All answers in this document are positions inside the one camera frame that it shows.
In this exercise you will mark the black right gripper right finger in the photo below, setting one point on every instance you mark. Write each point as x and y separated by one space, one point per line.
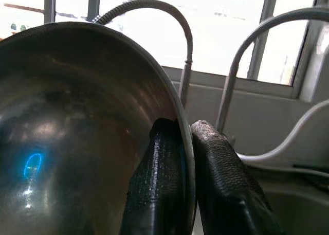
226 188

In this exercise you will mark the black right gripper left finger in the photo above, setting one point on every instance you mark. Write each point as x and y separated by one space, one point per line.
159 173

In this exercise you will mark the stainless steel bowl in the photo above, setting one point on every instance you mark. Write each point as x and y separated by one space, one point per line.
64 104

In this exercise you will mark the stainless steel sink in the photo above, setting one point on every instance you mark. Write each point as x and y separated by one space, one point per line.
303 214

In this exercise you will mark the grey flexible sprayer faucet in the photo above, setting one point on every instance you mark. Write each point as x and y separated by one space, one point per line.
188 44

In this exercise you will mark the grey gooseneck faucet pipe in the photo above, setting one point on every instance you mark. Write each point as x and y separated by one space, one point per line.
308 14

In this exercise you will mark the white window frame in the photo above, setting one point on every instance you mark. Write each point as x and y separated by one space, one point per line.
270 89

